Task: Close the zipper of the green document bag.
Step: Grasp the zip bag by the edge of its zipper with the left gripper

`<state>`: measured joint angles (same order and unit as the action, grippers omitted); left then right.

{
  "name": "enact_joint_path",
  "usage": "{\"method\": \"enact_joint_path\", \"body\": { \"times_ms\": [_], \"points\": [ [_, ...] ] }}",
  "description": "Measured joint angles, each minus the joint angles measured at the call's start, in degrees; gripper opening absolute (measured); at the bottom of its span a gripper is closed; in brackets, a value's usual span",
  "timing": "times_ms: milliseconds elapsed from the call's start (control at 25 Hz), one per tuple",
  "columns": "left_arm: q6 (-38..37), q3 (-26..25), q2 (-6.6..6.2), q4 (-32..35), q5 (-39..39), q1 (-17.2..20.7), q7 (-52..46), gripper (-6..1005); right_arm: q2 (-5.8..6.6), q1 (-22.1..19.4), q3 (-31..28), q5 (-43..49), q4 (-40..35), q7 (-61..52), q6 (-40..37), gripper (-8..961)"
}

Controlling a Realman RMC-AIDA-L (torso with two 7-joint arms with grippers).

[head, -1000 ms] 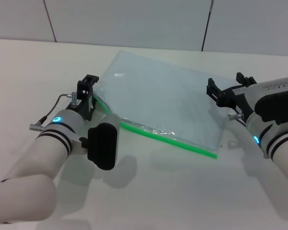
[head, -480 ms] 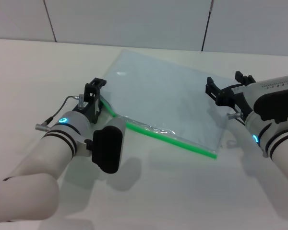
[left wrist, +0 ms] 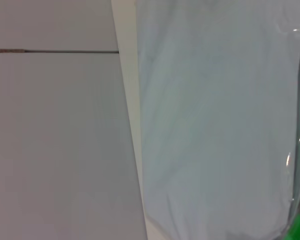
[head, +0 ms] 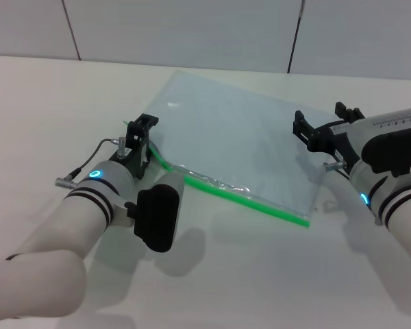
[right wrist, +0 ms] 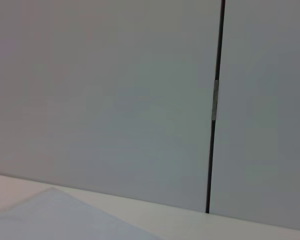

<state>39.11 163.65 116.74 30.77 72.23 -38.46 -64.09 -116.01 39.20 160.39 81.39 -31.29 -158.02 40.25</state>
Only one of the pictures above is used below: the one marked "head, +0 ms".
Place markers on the transparent green-zip document bag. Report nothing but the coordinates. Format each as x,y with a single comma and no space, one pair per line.
236,144

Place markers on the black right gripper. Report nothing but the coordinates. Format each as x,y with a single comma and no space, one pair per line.
332,137

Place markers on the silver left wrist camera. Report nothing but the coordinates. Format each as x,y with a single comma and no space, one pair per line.
159,212

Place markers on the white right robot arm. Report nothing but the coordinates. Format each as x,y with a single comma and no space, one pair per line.
404,212

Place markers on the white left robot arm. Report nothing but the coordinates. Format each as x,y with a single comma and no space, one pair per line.
61,240

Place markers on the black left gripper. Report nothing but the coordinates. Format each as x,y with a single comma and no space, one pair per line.
130,162

